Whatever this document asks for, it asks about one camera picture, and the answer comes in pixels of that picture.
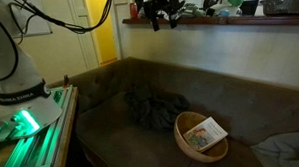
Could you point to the red can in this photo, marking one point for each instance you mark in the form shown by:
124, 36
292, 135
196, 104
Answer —
134, 10

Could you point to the black container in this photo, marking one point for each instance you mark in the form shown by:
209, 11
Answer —
250, 8

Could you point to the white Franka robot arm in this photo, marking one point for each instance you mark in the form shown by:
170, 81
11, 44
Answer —
8, 65

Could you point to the green striped towel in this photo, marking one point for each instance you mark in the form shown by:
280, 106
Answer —
192, 10

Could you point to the yellow door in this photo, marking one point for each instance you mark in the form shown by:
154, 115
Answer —
104, 38

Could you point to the dark wooden counter top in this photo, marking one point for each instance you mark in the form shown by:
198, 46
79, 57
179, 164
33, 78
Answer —
254, 21

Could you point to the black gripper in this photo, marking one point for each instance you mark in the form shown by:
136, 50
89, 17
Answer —
160, 4

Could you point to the grey-brown tufted sofa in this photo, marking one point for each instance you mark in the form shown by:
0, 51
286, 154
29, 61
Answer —
125, 151

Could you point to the light grey crumpled cloth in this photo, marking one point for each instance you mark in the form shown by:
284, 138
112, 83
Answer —
285, 148

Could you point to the fairy tales paperback book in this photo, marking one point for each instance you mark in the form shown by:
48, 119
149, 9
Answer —
204, 133

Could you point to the dark grey knitted blanket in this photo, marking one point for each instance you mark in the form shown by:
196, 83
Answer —
153, 110

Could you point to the white wall board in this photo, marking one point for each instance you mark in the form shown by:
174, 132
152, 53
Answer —
37, 24

